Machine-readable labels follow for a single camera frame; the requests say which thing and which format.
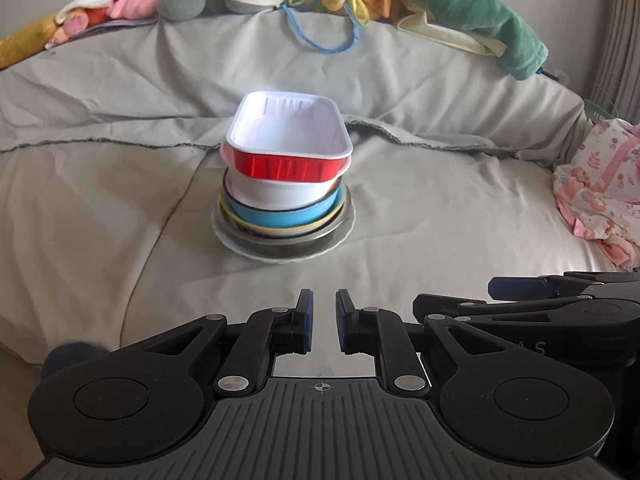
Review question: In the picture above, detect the blue bowl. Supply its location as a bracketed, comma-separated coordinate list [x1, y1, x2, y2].
[220, 184, 347, 229]

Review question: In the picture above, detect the white bowl with gold rim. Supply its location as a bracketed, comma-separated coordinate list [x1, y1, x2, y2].
[219, 195, 347, 238]

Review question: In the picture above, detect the white and red plush toy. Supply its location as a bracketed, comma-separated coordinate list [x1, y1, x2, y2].
[46, 0, 132, 50]

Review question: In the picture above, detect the white floral plate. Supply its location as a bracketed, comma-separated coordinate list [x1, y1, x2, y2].
[212, 189, 358, 265]

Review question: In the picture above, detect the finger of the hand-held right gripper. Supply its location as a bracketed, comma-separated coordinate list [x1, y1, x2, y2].
[487, 271, 640, 302]
[412, 292, 640, 329]

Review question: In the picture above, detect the cream cloth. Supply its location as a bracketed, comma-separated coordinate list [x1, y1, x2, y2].
[394, 9, 507, 57]

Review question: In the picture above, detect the long yellow plush toy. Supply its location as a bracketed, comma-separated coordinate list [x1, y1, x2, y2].
[0, 12, 67, 70]

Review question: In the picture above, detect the grey blanket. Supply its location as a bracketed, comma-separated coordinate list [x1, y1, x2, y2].
[0, 7, 590, 162]

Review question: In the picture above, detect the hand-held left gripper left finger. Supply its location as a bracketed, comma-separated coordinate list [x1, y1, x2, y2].
[144, 289, 315, 397]

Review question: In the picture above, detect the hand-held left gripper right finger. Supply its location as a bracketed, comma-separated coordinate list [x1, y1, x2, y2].
[334, 289, 501, 397]

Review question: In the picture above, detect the pink plush toy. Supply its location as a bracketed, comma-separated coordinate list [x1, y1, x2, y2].
[107, 0, 166, 19]

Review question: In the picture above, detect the pink floral cloth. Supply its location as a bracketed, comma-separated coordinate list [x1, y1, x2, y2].
[552, 119, 640, 269]

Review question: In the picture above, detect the stainless steel bowl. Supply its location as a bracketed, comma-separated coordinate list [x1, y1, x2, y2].
[216, 192, 352, 257]

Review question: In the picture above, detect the small green packet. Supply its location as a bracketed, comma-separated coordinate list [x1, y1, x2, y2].
[582, 99, 622, 124]

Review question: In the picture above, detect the grey curtain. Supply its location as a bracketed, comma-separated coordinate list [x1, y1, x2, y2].
[594, 0, 640, 122]

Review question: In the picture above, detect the green towel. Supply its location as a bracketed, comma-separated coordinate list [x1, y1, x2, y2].
[344, 0, 549, 81]

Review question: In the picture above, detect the blue strap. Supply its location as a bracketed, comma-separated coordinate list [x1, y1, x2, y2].
[284, 1, 363, 54]

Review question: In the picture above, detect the white bowl with orange print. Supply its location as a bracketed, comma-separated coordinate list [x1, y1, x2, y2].
[224, 159, 347, 211]

